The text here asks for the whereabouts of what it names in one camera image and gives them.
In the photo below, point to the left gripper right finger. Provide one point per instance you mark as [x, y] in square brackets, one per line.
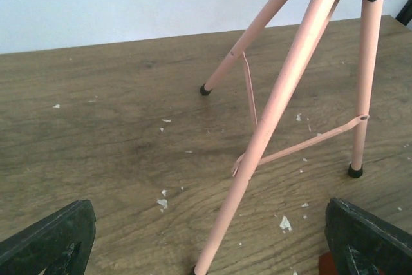
[362, 243]

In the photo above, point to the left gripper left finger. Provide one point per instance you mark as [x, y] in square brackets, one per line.
[60, 243]

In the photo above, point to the reddish-brown wooden metronome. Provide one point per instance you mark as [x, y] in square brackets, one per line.
[326, 264]

